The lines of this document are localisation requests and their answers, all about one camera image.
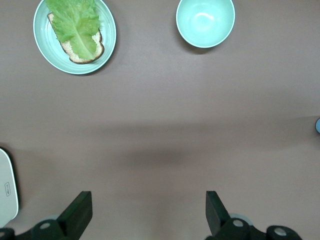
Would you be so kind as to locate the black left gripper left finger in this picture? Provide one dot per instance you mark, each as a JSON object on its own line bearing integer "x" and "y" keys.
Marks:
{"x": 75, "y": 217}

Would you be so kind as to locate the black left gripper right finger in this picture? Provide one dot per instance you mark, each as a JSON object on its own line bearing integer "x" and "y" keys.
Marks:
{"x": 217, "y": 217}

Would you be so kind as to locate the blue cup holding tissue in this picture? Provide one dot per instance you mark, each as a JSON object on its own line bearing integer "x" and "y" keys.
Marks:
{"x": 318, "y": 125}

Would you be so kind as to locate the cream toaster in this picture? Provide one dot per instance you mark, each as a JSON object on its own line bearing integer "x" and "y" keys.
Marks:
{"x": 7, "y": 187}

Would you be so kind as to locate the brown table cloth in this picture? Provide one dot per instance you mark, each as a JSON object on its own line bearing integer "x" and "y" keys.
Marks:
{"x": 160, "y": 100}

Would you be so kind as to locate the toasted bread slice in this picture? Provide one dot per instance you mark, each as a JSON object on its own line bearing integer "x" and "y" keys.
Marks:
{"x": 68, "y": 48}

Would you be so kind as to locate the pale green plate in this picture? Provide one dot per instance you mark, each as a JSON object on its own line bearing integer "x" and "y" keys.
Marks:
{"x": 45, "y": 47}

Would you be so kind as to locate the green lettuce leaf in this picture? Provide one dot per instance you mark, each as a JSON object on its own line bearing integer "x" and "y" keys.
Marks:
{"x": 75, "y": 27}

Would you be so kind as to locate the pale green bowl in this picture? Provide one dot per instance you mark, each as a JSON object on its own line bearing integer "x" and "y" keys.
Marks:
{"x": 205, "y": 25}

